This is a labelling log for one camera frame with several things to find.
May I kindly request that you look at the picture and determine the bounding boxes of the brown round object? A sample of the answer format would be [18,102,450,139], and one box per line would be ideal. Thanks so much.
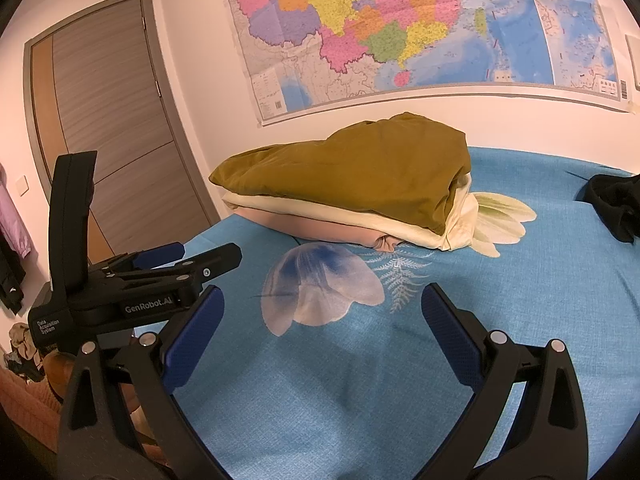
[42,350,76,401]

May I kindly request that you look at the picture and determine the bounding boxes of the cream folded garment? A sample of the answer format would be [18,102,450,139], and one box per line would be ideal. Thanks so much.
[222,175,481,252]

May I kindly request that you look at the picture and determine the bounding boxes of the crumpled clothes on floor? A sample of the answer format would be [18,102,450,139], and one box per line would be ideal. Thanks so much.
[2,322,43,376]

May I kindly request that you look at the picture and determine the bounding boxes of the blue floral bed sheet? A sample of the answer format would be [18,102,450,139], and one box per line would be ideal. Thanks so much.
[132,146,640,480]

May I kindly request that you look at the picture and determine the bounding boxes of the grey wooden door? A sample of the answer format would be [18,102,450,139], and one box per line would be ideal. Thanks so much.
[24,0,221,261]

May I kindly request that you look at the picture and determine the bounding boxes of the purple jacket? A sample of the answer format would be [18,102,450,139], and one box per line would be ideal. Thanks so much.
[0,162,33,261]

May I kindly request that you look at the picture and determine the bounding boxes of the white wall socket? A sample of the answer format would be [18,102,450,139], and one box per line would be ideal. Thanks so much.
[625,34,640,92]

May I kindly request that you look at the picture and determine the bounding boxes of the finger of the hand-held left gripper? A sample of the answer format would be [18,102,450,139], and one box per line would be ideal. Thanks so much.
[90,241,186,279]
[107,242,243,292]

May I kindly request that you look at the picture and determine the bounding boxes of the colourful wall map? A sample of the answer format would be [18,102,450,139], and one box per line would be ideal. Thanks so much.
[220,0,638,126]

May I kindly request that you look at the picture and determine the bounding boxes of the black hanging garment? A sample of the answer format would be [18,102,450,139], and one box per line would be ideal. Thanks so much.
[0,232,26,316]

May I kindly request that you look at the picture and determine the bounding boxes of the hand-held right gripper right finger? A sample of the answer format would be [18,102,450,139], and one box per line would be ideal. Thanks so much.
[421,282,590,480]

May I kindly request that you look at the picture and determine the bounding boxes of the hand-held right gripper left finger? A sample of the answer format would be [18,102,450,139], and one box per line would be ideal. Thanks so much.
[57,285,226,480]

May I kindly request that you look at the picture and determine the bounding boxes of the olive green garment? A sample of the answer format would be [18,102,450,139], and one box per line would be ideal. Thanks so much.
[208,112,472,236]

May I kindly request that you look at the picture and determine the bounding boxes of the pink folded garment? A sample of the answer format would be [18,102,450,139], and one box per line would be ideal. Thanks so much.
[245,207,401,252]

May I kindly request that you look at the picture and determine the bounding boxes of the orange ribbed fabric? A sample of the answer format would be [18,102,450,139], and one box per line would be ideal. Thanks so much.
[0,367,61,456]

